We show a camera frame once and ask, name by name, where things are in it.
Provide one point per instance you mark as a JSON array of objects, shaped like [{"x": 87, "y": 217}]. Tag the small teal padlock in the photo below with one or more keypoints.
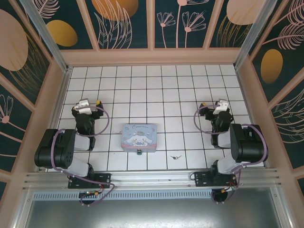
[{"x": 139, "y": 152}]

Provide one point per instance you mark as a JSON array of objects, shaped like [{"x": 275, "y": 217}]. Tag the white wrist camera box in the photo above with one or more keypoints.
[
  {"x": 221, "y": 107},
  {"x": 83, "y": 107}
]

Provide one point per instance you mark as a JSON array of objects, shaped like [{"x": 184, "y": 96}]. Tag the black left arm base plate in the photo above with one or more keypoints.
[{"x": 102, "y": 180}]

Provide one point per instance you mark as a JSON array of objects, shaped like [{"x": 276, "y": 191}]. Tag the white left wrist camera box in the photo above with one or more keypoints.
[{"x": 83, "y": 107}]

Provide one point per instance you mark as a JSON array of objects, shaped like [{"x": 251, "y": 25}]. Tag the aluminium mounting rail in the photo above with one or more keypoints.
[{"x": 152, "y": 177}]

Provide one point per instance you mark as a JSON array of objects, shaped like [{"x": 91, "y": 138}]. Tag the pastel cartoon tin box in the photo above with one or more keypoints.
[{"x": 139, "y": 137}]

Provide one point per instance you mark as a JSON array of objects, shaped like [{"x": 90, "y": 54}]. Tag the grey metal sheet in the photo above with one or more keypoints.
[{"x": 152, "y": 213}]

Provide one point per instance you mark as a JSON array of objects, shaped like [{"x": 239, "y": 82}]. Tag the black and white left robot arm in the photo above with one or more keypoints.
[{"x": 54, "y": 147}]

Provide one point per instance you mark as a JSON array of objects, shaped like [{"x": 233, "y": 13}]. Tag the aluminium frame post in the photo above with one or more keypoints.
[
  {"x": 251, "y": 38},
  {"x": 51, "y": 45}
]

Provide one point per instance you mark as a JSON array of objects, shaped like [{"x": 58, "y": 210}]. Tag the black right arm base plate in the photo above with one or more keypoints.
[{"x": 202, "y": 179}]

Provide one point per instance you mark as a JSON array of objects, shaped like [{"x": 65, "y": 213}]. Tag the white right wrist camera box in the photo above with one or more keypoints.
[{"x": 221, "y": 107}]

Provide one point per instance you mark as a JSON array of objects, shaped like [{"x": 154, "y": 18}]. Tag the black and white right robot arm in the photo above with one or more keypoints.
[{"x": 247, "y": 142}]

